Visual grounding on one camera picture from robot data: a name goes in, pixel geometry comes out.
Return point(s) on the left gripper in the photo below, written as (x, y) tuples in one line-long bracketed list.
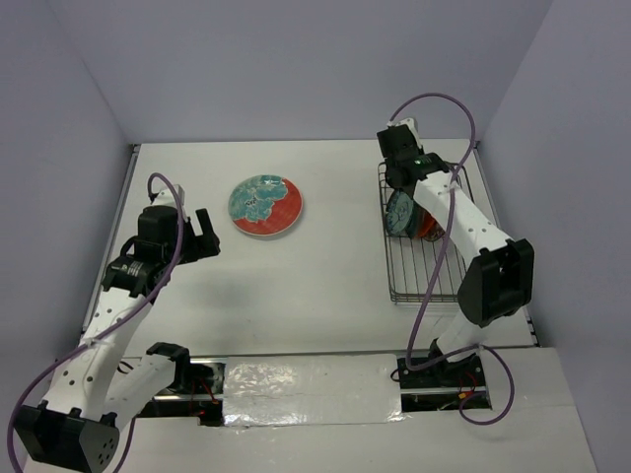
[(202, 245)]

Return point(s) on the red plate with teal flower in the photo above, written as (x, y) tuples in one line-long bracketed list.
[(265, 205)]

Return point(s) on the dark teal blossom plate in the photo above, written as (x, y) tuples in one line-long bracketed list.
[(414, 227)]

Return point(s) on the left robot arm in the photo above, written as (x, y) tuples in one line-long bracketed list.
[(77, 423)]

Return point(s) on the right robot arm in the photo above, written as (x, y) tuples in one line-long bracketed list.
[(499, 269)]

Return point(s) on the small blue patterned plate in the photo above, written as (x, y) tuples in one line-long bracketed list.
[(397, 213)]

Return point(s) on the silver foil cover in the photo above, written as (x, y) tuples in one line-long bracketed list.
[(310, 390)]

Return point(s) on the orange plate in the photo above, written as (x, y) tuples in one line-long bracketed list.
[(427, 222)]

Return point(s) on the white blue floral plate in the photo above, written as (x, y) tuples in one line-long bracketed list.
[(434, 233)]

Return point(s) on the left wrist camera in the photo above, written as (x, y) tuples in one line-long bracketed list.
[(166, 197)]

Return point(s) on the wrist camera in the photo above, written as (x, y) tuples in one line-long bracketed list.
[(166, 197), (409, 122)]

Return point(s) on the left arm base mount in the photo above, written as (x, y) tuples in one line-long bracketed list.
[(199, 396)]

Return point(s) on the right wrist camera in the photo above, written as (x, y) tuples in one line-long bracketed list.
[(409, 122)]

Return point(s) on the wire dish rack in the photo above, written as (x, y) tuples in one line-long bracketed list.
[(411, 262)]

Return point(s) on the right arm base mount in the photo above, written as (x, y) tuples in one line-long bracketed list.
[(443, 378)]

